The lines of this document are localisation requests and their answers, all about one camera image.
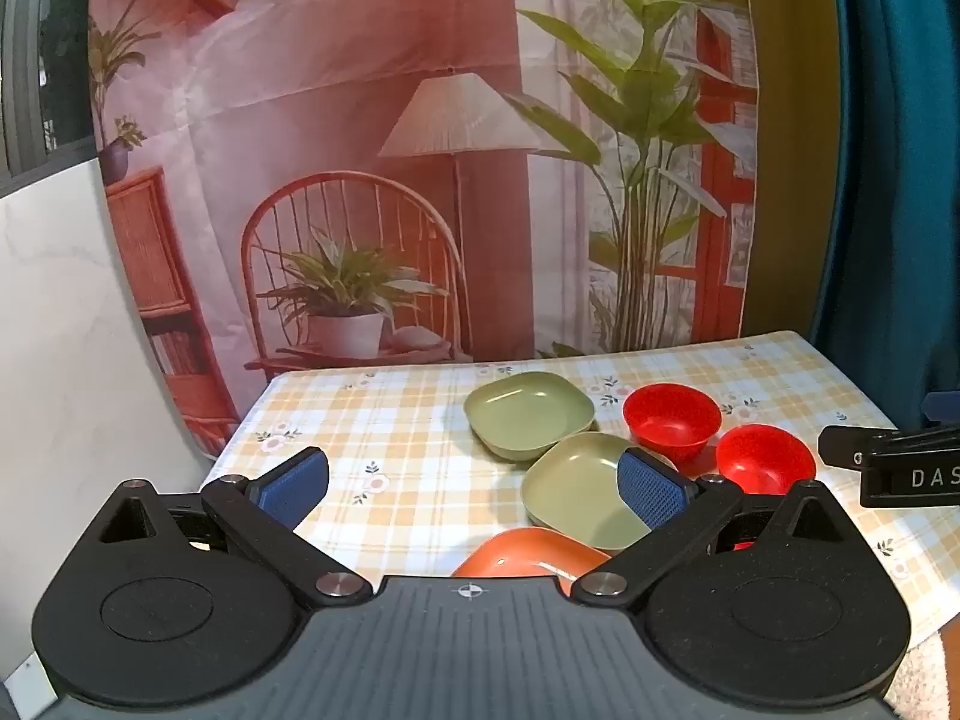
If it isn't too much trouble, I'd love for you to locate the green square plate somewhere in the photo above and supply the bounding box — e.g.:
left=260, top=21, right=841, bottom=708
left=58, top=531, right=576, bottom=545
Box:
left=463, top=371, right=597, bottom=462
left=521, top=431, right=680, bottom=552

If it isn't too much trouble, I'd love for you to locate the white fluffy cloth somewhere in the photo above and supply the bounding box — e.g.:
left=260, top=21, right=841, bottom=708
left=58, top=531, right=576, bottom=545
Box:
left=891, top=626, right=960, bottom=720

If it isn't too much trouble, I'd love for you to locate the dark window frame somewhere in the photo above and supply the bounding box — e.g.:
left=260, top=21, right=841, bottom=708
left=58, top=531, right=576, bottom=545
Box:
left=0, top=0, right=104, bottom=197

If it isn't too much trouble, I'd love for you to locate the teal curtain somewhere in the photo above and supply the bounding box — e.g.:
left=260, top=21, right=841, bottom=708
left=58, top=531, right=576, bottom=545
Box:
left=808, top=0, right=960, bottom=434

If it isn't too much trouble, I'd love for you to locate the checked floral tablecloth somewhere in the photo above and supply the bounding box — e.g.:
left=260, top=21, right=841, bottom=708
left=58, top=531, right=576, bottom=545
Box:
left=204, top=329, right=960, bottom=653

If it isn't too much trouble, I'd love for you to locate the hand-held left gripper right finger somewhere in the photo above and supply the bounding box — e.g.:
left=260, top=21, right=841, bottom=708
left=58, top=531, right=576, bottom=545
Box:
left=571, top=446, right=847, bottom=610

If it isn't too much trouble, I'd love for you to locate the orange square plate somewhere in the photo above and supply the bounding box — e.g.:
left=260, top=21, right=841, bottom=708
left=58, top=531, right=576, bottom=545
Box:
left=450, top=527, right=612, bottom=595

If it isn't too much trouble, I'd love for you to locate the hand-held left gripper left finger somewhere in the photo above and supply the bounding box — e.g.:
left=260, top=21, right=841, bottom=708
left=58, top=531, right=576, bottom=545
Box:
left=96, top=446, right=374, bottom=610

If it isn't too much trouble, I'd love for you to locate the printed room scene backdrop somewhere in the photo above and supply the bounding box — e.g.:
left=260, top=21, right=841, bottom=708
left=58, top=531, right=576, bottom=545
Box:
left=88, top=0, right=760, bottom=460

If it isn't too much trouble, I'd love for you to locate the white marble board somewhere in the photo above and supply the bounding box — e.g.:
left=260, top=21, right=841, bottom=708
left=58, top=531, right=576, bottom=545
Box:
left=0, top=156, right=250, bottom=695

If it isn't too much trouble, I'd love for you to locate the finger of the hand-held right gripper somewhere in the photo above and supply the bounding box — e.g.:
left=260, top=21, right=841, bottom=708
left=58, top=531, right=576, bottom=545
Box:
left=819, top=424, right=960, bottom=470
left=859, top=451, right=960, bottom=509

